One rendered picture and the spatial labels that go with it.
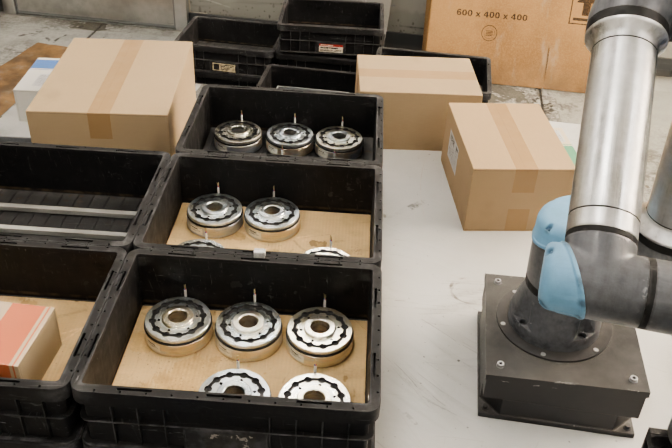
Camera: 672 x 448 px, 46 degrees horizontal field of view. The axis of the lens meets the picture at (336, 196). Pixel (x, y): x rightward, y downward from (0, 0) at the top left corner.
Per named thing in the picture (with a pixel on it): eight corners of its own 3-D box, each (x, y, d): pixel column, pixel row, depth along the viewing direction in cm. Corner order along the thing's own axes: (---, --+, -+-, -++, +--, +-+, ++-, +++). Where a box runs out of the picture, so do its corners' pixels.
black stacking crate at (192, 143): (378, 142, 180) (382, 97, 174) (377, 216, 156) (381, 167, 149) (206, 131, 181) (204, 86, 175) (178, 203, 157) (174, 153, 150)
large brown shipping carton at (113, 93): (84, 107, 211) (73, 37, 200) (196, 111, 212) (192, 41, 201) (40, 189, 178) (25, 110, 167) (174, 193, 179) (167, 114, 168)
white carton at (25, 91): (43, 87, 220) (38, 57, 215) (86, 89, 221) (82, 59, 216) (19, 121, 204) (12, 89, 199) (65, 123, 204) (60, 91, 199)
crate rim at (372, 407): (380, 276, 125) (382, 264, 124) (379, 425, 100) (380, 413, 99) (131, 259, 126) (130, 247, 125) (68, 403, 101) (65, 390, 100)
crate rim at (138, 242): (382, 175, 150) (382, 165, 149) (380, 275, 125) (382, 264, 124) (173, 162, 151) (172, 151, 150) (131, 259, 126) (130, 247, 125)
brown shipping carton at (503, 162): (440, 159, 196) (448, 102, 188) (527, 160, 198) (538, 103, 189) (463, 231, 172) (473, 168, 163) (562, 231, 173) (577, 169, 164)
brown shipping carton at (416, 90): (461, 111, 219) (469, 58, 210) (474, 152, 200) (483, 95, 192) (353, 108, 218) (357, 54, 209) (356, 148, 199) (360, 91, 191)
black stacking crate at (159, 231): (377, 217, 155) (381, 168, 149) (375, 320, 131) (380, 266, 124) (178, 204, 156) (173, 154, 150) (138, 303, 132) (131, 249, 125)
